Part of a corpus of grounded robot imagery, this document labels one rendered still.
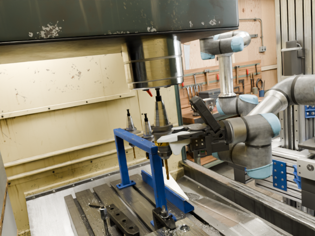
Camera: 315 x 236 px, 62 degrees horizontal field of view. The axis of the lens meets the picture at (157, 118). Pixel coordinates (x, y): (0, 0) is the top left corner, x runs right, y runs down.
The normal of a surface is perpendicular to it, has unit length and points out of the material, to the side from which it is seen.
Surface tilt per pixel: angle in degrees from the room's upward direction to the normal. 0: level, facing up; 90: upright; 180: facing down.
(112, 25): 90
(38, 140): 90
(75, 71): 90
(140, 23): 90
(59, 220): 24
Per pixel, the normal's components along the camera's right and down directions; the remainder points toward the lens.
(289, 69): -0.84, 0.21
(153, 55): 0.00, 0.19
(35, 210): 0.07, -0.84
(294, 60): -0.22, 0.22
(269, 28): 0.52, 0.10
